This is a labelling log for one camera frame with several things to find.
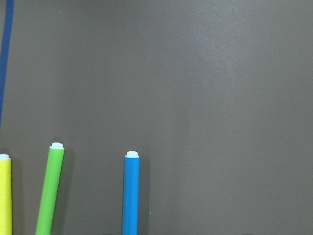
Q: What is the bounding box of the green highlighter pen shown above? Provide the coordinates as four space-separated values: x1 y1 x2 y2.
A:
35 142 65 235

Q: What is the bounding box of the blue highlighter pen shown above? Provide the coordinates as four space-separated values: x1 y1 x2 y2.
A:
122 151 140 235

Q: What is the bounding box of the yellow highlighter pen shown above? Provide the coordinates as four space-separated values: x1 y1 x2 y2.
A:
0 154 13 235

